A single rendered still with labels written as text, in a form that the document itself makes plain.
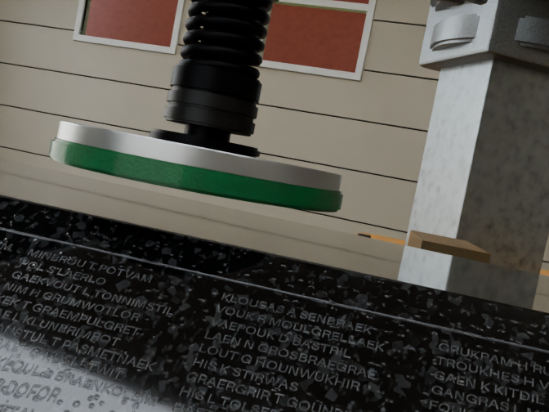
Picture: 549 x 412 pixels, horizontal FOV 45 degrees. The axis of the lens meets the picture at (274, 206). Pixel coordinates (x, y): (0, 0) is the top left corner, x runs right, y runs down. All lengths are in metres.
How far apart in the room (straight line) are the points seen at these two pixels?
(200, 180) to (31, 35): 8.24
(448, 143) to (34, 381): 1.03
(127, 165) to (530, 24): 0.93
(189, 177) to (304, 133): 6.44
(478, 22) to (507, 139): 0.21
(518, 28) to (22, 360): 1.01
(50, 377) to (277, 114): 6.60
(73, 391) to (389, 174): 6.28
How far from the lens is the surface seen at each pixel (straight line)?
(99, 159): 0.42
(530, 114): 1.28
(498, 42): 1.21
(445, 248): 0.99
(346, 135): 6.71
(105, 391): 0.38
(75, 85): 8.13
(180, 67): 0.49
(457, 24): 1.27
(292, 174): 0.42
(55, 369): 0.39
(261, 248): 0.43
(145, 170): 0.40
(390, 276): 0.42
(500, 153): 1.25
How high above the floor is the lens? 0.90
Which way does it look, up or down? 3 degrees down
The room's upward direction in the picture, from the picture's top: 11 degrees clockwise
